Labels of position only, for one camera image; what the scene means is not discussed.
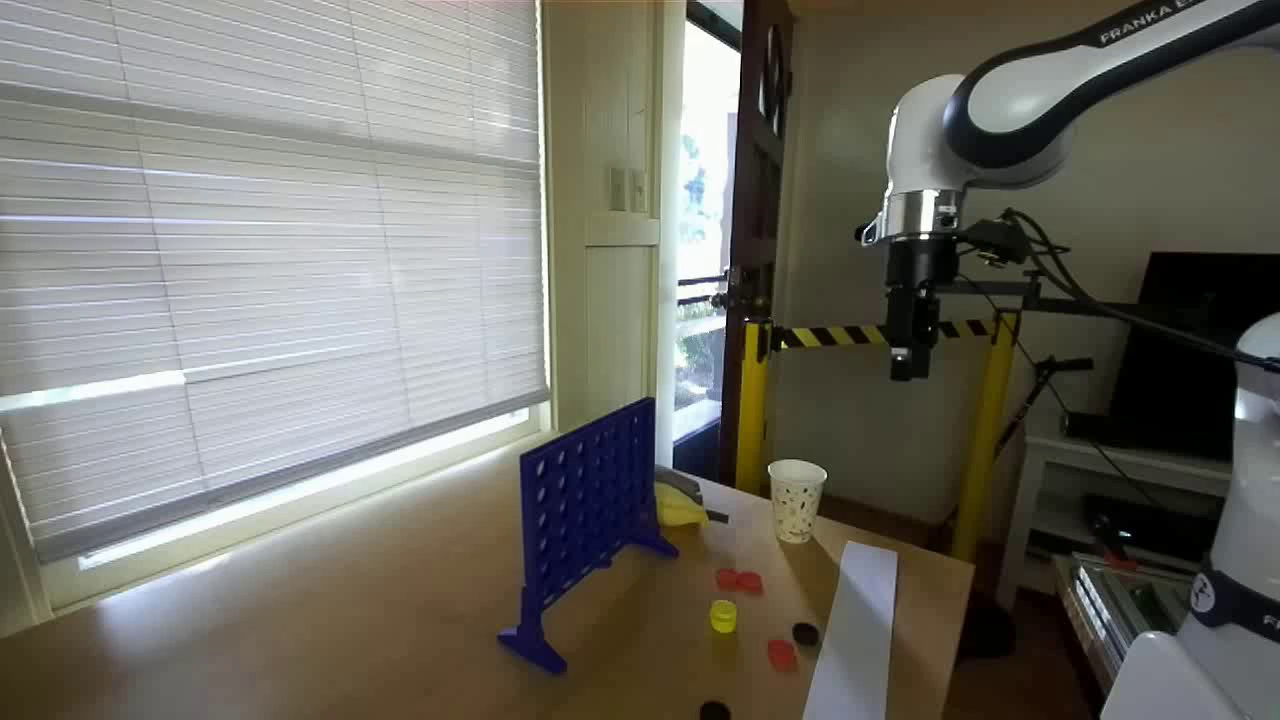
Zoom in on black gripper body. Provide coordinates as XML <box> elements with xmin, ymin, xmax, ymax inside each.
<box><xmin>884</xmin><ymin>235</ymin><xmax>957</xmax><ymax>348</ymax></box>

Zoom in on white dotted paper cup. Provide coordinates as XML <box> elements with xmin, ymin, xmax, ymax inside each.
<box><xmin>766</xmin><ymin>457</ymin><xmax>834</xmax><ymax>547</ymax></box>

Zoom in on dark wooden door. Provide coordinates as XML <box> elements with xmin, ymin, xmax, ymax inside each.
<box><xmin>722</xmin><ymin>0</ymin><xmax>799</xmax><ymax>489</ymax></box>

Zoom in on white television stand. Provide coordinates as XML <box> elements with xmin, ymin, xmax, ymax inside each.
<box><xmin>996</xmin><ymin>433</ymin><xmax>1237</xmax><ymax>613</ymax></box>

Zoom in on yellow cloth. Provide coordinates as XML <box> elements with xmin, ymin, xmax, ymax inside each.
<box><xmin>654</xmin><ymin>480</ymin><xmax>712</xmax><ymax>532</ymax></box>

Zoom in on black television screen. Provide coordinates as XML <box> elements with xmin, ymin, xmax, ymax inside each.
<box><xmin>1109</xmin><ymin>246</ymin><xmax>1280</xmax><ymax>466</ymax></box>

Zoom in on black media player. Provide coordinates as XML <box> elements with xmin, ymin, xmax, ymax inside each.
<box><xmin>1082</xmin><ymin>491</ymin><xmax>1222</xmax><ymax>562</ymax></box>

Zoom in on white paper strip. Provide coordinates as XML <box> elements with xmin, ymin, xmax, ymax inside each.
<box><xmin>799</xmin><ymin>534</ymin><xmax>903</xmax><ymax>720</ymax></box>

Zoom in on stack of magazines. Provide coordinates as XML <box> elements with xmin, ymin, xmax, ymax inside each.
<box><xmin>1060</xmin><ymin>547</ymin><xmax>1193</xmax><ymax>692</ymax></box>

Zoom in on blue connect four grid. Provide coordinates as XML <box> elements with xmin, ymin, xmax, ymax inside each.
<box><xmin>497</xmin><ymin>393</ymin><xmax>685</xmax><ymax>678</ymax></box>

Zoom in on white window blinds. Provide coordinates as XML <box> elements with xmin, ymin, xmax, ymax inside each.
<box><xmin>0</xmin><ymin>0</ymin><xmax>551</xmax><ymax>538</ymax></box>

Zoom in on yellow black striped barrier frame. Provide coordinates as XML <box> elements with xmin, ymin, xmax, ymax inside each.
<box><xmin>732</xmin><ymin>311</ymin><xmax>1023</xmax><ymax>562</ymax></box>

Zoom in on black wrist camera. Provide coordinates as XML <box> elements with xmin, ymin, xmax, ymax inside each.
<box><xmin>957</xmin><ymin>215</ymin><xmax>1040</xmax><ymax>267</ymax></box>

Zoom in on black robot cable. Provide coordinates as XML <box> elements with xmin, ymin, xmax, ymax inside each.
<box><xmin>1000</xmin><ymin>202</ymin><xmax>1280</xmax><ymax>373</ymax></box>

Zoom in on white light switch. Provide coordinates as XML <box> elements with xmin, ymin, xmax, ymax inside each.
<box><xmin>610</xmin><ymin>165</ymin><xmax>654</xmax><ymax>220</ymax></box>

